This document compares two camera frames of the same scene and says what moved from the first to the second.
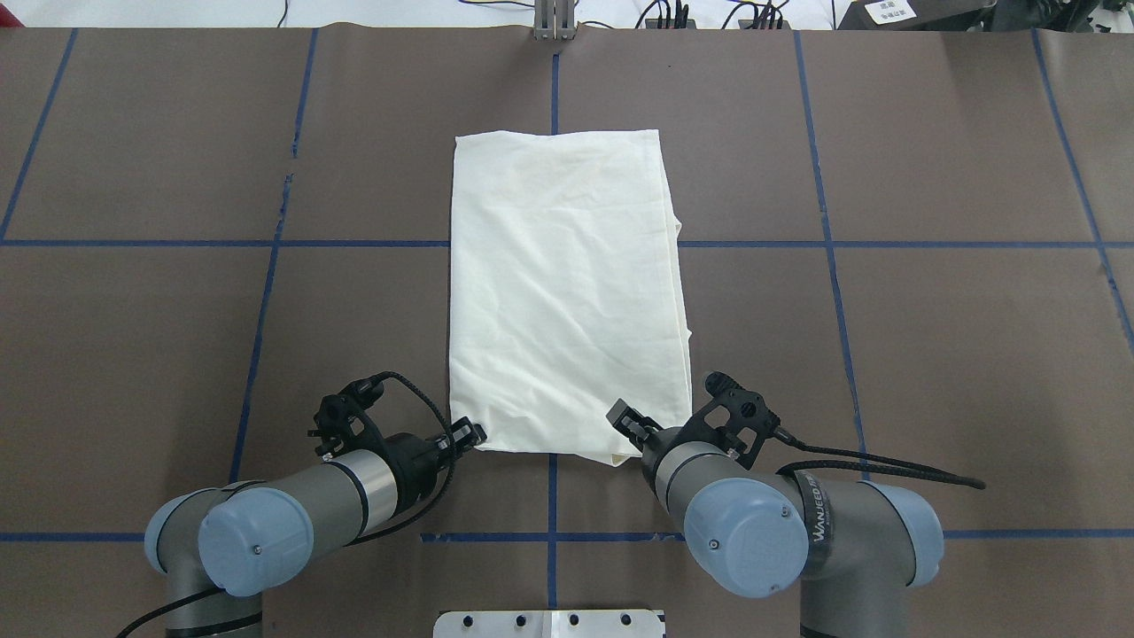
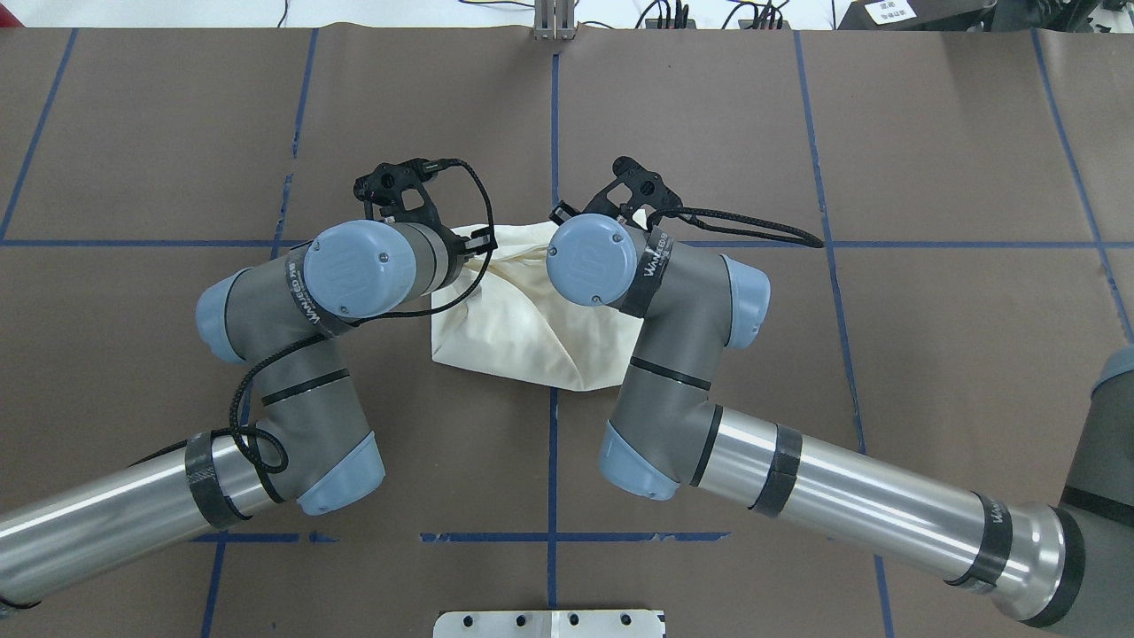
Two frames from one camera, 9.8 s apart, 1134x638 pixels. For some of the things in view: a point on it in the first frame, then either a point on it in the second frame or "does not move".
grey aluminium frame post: (554, 19) does not move
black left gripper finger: (630, 421) -> (562, 213)
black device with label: (916, 15) does not move
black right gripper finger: (464, 432) -> (481, 241)
